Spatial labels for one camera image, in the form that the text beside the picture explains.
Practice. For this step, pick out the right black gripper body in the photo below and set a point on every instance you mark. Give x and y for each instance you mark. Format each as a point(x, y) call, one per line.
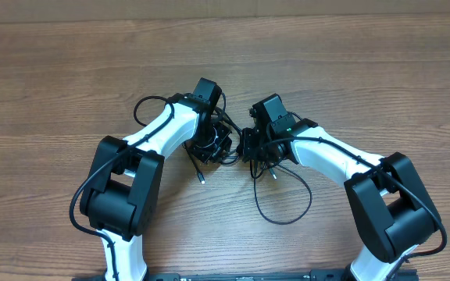
point(255, 147)

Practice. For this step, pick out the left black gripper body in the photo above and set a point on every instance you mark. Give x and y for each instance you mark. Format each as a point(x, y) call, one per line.
point(210, 143)

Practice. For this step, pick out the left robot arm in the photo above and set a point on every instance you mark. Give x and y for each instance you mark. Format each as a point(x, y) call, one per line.
point(117, 200)

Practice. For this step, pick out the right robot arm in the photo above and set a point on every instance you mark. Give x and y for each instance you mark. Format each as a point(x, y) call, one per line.
point(395, 216)

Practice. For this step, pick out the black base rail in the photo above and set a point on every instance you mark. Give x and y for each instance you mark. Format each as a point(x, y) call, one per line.
point(313, 275)

